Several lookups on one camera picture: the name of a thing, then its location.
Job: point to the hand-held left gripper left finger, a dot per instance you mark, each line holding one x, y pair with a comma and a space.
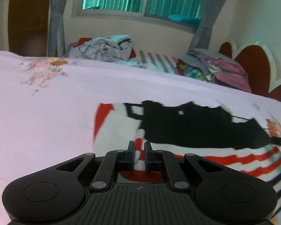
131, 155

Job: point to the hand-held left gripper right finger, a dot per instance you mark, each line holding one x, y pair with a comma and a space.
146, 156

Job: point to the striped knit sweater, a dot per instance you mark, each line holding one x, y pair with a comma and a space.
201, 131

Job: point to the stack of folded clothes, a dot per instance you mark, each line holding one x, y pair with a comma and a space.
215, 69

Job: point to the pile of grey clothes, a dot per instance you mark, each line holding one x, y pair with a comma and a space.
103, 48

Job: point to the grey striped cloth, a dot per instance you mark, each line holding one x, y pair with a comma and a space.
159, 61

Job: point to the pink floral bed sheet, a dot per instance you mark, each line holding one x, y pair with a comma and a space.
49, 103

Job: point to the red and white headboard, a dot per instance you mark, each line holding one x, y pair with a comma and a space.
255, 65

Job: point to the grey curtain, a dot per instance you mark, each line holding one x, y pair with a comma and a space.
208, 16
57, 16

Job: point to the brown wooden door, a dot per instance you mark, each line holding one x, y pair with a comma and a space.
28, 16

